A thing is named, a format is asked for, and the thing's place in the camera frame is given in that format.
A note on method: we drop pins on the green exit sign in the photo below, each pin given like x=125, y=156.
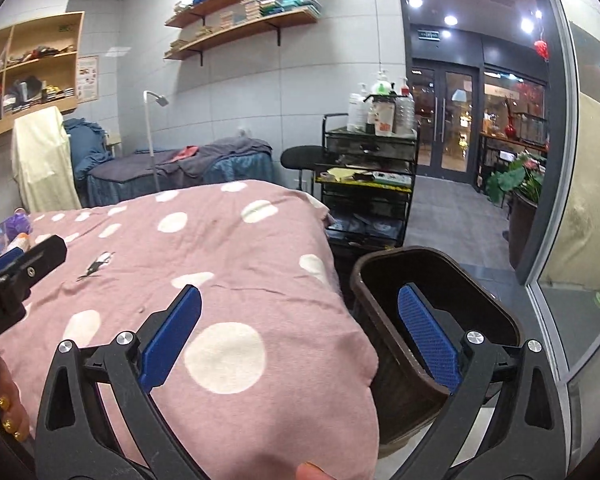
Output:
x=428, y=35

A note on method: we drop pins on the black hair clip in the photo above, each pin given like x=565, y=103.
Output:
x=96, y=266

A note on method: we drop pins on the blue cloth pile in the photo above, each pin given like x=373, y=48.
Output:
x=85, y=145

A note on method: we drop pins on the dark brown trash bin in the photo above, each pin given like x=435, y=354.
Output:
x=395, y=385

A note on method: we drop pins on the wooden wall cabinet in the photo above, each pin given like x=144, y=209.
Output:
x=78, y=50

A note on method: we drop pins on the yellow pad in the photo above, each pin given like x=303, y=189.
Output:
x=337, y=174

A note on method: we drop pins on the pile of dark clothes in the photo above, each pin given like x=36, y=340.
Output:
x=25, y=91

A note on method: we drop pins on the red vase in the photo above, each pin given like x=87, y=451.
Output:
x=511, y=131

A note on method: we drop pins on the red cloth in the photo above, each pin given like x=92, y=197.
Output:
x=182, y=154

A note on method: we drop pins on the grey printed packets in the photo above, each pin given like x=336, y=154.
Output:
x=365, y=227

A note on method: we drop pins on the massage bed with blue skirt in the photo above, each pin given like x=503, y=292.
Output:
x=120, y=182

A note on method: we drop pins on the white floor lamp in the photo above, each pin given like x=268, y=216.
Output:
x=151, y=145

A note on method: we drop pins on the wall shelves with books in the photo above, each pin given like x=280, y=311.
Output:
x=252, y=5

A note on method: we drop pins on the cream cloth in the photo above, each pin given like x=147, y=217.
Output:
x=45, y=160

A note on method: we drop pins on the grey framed glass partition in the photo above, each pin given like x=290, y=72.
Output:
x=555, y=160

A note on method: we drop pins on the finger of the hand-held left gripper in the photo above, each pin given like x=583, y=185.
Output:
x=0, y=262
x=40, y=260

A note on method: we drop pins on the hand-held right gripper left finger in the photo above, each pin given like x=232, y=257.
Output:
x=172, y=337

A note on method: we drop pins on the pile of assorted accessories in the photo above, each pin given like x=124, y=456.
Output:
x=42, y=52

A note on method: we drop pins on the white flat box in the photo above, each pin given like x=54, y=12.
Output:
x=392, y=177

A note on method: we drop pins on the purple pouch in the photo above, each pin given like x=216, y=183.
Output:
x=17, y=224

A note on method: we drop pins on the cluster of toiletry bottles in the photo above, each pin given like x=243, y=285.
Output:
x=357, y=110

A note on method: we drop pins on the white pill bottle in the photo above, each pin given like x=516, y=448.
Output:
x=20, y=242

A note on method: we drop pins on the person's left hand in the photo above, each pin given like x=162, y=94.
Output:
x=7, y=392

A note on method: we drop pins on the pink polka dot blanket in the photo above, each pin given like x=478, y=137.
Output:
x=230, y=260

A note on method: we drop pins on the glass double door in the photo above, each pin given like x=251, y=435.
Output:
x=447, y=125

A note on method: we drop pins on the pale hanging lamp shade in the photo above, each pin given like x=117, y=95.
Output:
x=459, y=95

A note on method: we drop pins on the dark planter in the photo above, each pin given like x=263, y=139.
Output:
x=522, y=230

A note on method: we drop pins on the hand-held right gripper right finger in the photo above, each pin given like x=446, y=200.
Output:
x=427, y=335

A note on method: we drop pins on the grey blanket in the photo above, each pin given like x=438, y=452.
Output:
x=220, y=152

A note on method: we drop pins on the wall poster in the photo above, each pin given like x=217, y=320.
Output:
x=87, y=79

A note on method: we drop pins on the green leafy plant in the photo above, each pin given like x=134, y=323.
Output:
x=510, y=177

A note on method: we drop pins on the black stool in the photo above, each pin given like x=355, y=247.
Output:
x=302, y=156

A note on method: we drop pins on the paper cup with red print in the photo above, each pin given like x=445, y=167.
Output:
x=384, y=120

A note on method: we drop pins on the black trolley cart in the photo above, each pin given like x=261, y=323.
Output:
x=365, y=147

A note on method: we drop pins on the red hanging ornament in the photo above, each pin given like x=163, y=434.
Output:
x=542, y=50

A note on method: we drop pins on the person's right hand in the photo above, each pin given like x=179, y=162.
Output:
x=314, y=472

